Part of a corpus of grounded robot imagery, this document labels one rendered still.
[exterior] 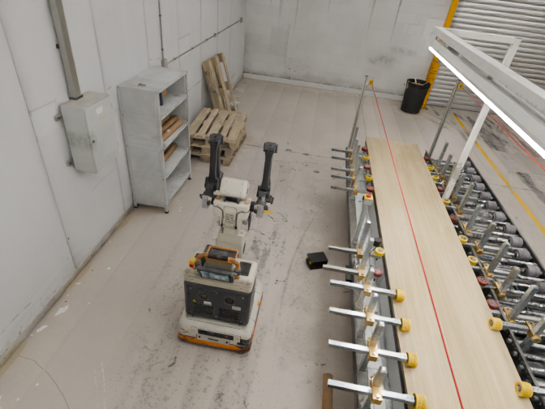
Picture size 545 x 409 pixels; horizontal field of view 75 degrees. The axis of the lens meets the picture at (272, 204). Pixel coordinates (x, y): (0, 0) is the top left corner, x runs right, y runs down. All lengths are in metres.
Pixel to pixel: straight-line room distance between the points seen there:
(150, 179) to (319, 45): 6.61
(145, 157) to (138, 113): 0.52
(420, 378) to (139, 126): 3.49
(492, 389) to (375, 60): 8.53
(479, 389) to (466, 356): 0.21
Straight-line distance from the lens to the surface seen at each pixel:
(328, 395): 3.16
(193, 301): 3.04
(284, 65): 10.14
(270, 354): 3.35
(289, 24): 9.96
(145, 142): 4.31
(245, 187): 2.72
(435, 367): 2.54
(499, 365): 2.78
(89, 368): 3.43
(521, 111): 1.90
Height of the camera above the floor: 2.81
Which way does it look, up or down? 35 degrees down
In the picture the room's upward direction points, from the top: 7 degrees clockwise
